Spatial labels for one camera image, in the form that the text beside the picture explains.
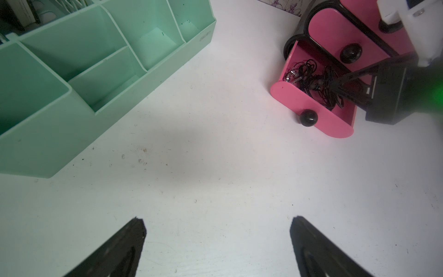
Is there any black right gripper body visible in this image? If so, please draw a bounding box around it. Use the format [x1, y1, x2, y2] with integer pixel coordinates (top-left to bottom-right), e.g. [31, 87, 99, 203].
[365, 62, 428, 125]

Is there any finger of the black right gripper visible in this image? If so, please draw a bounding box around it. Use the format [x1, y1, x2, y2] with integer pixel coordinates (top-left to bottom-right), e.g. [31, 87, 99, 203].
[331, 84, 373, 111]
[330, 57, 415, 88]

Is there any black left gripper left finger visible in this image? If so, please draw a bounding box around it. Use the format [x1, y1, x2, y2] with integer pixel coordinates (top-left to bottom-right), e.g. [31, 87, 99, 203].
[66, 218, 147, 277]

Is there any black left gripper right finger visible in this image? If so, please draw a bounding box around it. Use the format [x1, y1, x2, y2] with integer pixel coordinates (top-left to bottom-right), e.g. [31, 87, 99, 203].
[290, 216, 371, 277]

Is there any pink bottom drawer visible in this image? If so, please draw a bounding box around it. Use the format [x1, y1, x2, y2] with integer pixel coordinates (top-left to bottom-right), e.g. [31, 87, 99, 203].
[271, 40, 356, 139]

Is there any pink drawer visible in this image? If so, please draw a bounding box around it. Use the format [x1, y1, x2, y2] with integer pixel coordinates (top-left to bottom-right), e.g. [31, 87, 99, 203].
[340, 0, 414, 55]
[271, 40, 356, 139]
[308, 8, 389, 72]

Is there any black earphones bottom coil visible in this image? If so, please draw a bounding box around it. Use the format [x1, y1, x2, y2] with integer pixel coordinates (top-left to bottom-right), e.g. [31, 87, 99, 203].
[302, 66, 344, 111]

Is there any black earphones coil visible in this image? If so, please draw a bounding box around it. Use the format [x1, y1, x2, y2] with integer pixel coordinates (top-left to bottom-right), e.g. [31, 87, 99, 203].
[305, 66, 337, 105]
[302, 66, 344, 111]

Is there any pink top drawer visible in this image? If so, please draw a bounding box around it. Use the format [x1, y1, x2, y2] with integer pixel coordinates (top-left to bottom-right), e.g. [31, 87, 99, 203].
[340, 0, 414, 55]

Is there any black earphones top coil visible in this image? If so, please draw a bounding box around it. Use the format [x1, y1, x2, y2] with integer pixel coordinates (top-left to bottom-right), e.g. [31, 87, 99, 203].
[305, 66, 337, 105]

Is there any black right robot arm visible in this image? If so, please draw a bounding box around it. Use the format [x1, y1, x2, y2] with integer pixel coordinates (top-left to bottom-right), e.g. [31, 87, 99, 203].
[329, 54, 443, 125]

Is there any black drawer cabinet shell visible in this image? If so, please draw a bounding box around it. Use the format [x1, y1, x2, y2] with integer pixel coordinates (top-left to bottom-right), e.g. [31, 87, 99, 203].
[283, 1, 398, 59]

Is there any green plastic file organizer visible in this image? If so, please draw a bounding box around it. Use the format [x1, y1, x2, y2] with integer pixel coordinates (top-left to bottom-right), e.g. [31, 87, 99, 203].
[1, 0, 216, 178]

